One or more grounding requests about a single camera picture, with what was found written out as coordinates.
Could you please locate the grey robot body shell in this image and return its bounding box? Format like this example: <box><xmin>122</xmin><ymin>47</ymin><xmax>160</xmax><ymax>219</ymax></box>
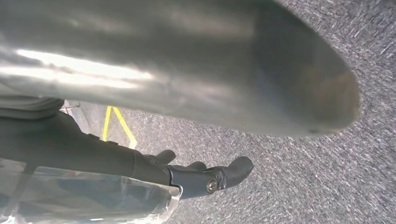
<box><xmin>0</xmin><ymin>0</ymin><xmax>361</xmax><ymax>139</ymax></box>

